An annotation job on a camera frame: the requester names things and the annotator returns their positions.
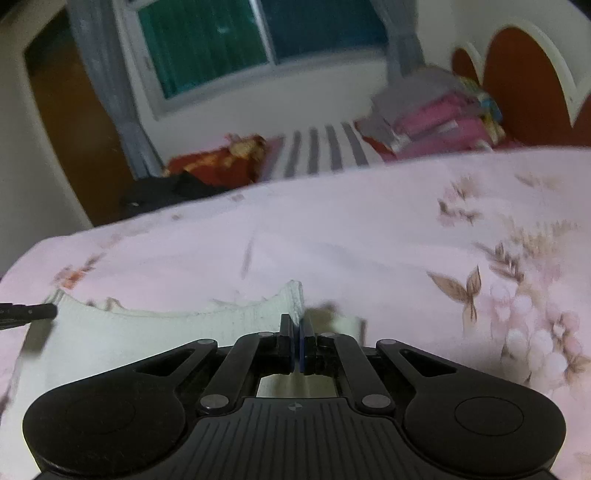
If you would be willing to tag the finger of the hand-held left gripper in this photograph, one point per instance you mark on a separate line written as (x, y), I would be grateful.
(37, 310)

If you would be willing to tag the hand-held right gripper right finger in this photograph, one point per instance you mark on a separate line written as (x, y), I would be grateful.
(307, 346)

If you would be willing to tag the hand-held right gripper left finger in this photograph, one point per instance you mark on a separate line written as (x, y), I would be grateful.
(288, 344)

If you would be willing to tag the white knitted sweater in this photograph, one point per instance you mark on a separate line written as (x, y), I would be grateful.
(138, 334)

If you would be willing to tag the pile of folded clothes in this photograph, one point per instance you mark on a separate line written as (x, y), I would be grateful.
(429, 117)

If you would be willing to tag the pink floral bed sheet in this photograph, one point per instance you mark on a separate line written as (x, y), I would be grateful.
(369, 240)

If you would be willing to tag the brown wooden door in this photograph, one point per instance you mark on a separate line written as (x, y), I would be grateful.
(78, 138)

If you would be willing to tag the black cloth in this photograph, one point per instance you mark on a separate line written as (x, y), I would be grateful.
(171, 194)

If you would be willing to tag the red floral cloth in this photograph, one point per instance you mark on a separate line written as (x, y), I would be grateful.
(212, 166)

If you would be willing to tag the grey striped cloth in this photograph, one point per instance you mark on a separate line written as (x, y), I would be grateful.
(318, 147)

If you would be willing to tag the grey curtain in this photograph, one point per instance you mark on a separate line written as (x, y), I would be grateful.
(401, 37)
(115, 92)

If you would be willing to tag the sliding glass window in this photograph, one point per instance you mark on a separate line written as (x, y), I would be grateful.
(231, 41)

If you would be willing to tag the red and white headboard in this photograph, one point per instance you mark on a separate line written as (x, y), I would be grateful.
(521, 83)

